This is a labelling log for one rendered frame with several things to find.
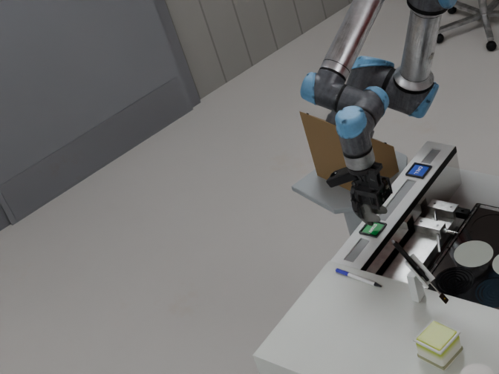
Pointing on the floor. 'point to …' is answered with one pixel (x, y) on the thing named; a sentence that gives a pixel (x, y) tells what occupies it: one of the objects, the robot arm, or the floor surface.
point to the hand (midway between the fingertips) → (368, 220)
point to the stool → (474, 19)
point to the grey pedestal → (337, 194)
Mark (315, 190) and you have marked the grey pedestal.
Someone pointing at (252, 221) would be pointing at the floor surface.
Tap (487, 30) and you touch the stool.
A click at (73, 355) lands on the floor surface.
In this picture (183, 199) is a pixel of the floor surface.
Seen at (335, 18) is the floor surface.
